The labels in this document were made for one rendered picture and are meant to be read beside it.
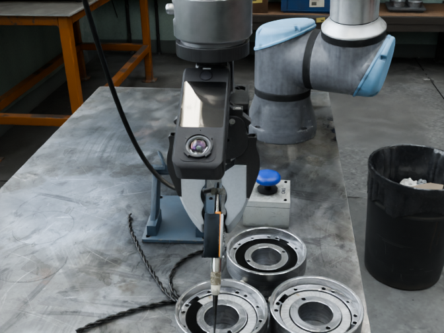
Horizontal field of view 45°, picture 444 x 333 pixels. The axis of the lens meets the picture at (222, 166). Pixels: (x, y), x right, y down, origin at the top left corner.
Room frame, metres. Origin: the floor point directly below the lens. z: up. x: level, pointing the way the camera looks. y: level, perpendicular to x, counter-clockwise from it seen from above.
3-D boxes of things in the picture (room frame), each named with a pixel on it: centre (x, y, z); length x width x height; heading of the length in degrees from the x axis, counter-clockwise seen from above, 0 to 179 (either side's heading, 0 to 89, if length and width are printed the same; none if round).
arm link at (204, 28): (0.51, 0.01, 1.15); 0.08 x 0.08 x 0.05
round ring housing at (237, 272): (0.57, -0.06, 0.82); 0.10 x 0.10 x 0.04
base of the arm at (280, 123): (1.05, -0.13, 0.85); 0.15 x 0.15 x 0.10
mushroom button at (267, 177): (0.72, -0.07, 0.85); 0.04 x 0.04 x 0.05
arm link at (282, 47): (1.05, -0.13, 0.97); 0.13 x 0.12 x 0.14; 62
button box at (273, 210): (0.72, -0.07, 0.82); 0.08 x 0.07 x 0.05; 173
